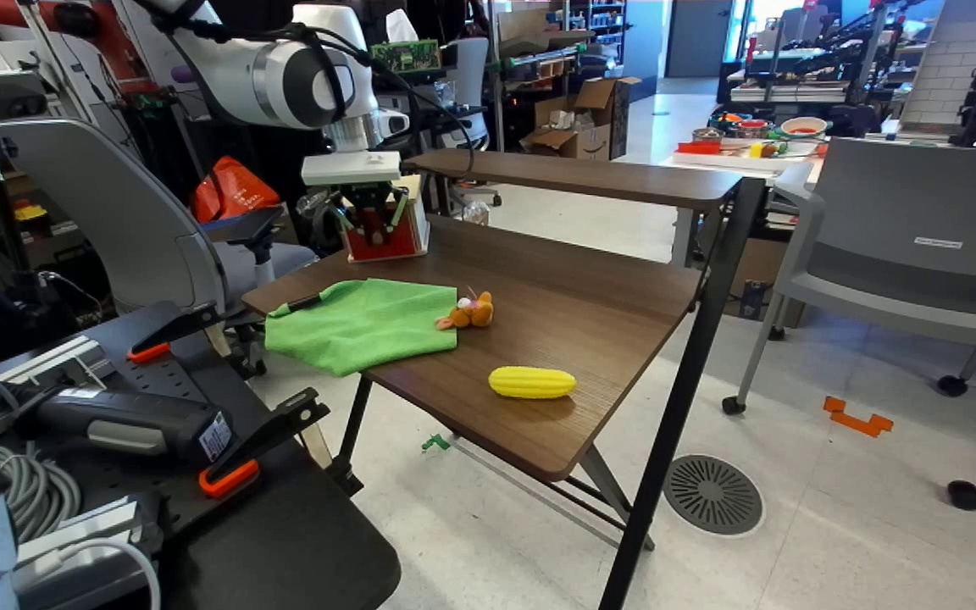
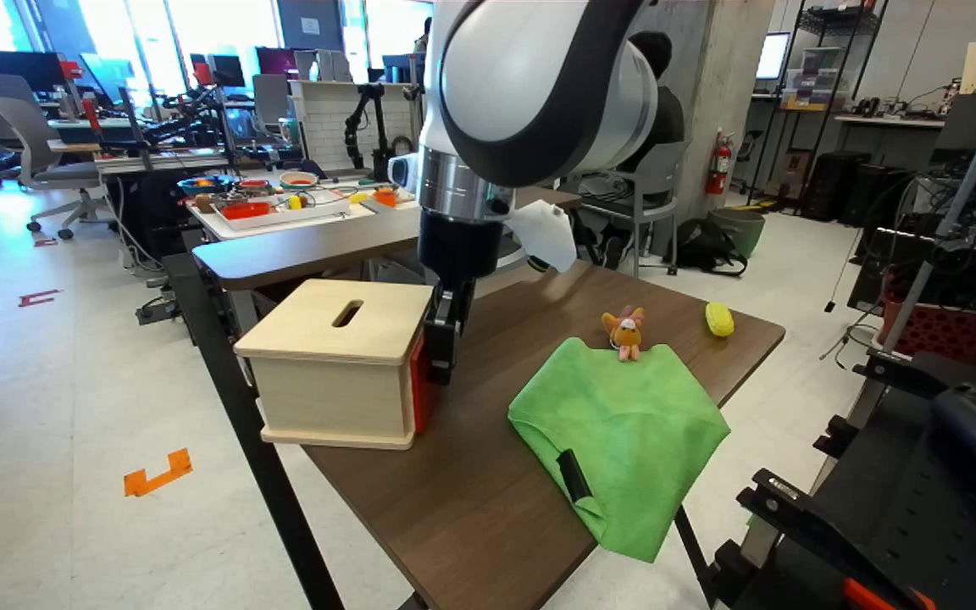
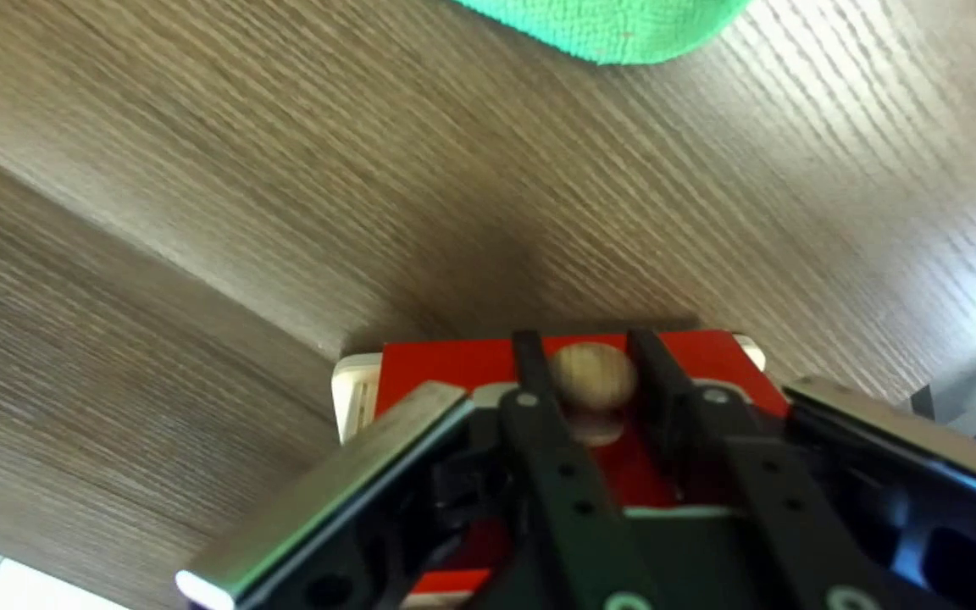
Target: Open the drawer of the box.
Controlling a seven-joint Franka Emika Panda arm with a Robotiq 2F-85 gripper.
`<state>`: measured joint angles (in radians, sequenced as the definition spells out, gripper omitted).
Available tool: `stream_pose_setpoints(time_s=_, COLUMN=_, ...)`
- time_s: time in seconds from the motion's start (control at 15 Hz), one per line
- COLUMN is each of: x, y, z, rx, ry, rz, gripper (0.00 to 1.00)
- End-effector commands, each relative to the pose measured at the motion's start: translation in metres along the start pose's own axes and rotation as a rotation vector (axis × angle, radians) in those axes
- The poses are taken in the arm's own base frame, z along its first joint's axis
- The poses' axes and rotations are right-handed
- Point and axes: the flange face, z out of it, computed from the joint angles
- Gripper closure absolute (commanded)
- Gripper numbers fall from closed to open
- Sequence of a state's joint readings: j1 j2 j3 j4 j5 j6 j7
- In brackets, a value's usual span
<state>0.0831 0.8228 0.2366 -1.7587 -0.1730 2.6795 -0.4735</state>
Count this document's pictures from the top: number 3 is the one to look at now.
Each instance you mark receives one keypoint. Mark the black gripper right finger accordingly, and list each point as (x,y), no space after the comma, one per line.
(728,485)

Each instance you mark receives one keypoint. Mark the green microfibre cloth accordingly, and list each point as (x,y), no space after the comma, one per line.
(610,23)

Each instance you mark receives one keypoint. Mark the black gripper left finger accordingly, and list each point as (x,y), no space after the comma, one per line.
(559,497)

